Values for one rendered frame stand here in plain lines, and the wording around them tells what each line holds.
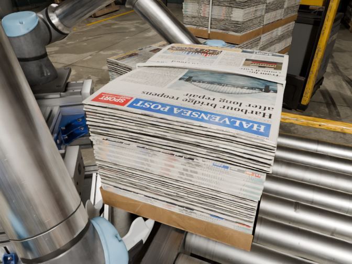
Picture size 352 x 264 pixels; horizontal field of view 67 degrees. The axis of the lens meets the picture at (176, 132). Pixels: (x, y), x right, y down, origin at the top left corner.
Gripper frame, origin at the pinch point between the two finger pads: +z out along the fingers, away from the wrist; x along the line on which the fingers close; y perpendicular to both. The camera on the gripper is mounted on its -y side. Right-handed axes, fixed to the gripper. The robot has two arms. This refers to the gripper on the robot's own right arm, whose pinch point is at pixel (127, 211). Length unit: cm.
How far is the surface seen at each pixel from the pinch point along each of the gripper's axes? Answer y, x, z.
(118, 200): 3.8, 1.0, -0.9
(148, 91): 24.0, -3.3, 5.6
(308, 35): -14, -42, 234
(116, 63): 3, 45, 69
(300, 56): -32, -40, 235
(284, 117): 3, -27, 46
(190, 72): 23.5, -6.3, 17.7
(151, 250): 0.8, -8.2, -6.2
